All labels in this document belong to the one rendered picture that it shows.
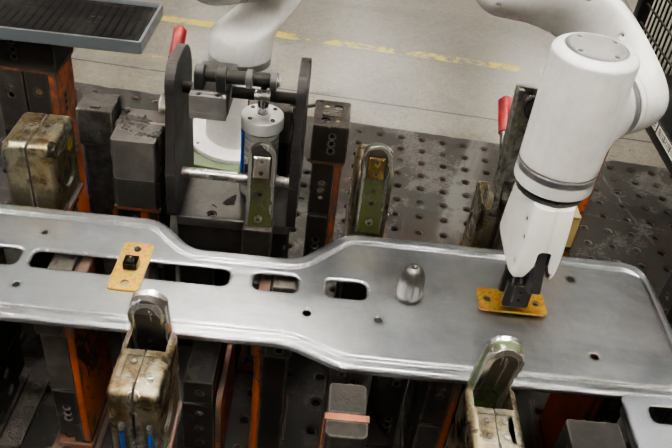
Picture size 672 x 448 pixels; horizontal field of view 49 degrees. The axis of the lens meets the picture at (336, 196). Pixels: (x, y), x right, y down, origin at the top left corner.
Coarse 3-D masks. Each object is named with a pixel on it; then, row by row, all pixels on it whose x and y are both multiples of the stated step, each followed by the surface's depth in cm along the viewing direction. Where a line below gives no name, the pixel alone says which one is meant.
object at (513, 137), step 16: (528, 96) 91; (512, 112) 92; (528, 112) 89; (512, 128) 93; (512, 144) 94; (512, 160) 96; (496, 176) 97; (512, 176) 97; (496, 192) 97; (496, 208) 98
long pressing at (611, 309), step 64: (192, 256) 92; (256, 256) 93; (320, 256) 94; (384, 256) 96; (448, 256) 97; (0, 320) 82; (64, 320) 82; (128, 320) 83; (192, 320) 84; (256, 320) 85; (320, 320) 86; (384, 320) 87; (448, 320) 88; (512, 320) 89; (576, 320) 90; (640, 320) 91; (576, 384) 82; (640, 384) 83
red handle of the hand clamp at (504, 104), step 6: (504, 96) 103; (498, 102) 103; (504, 102) 102; (510, 102) 102; (498, 108) 103; (504, 108) 102; (510, 108) 102; (498, 114) 103; (504, 114) 102; (498, 120) 102; (504, 120) 101; (498, 126) 102; (504, 126) 101; (498, 132) 102; (504, 132) 101; (504, 186) 98; (510, 186) 98; (504, 192) 98; (510, 192) 98; (504, 198) 97
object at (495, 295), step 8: (480, 288) 92; (488, 288) 92; (480, 296) 91; (488, 296) 91; (496, 296) 91; (536, 296) 92; (480, 304) 89; (488, 304) 90; (496, 304) 90; (528, 304) 90; (544, 304) 90; (504, 312) 89; (512, 312) 89; (520, 312) 89; (528, 312) 89; (536, 312) 89; (544, 312) 89
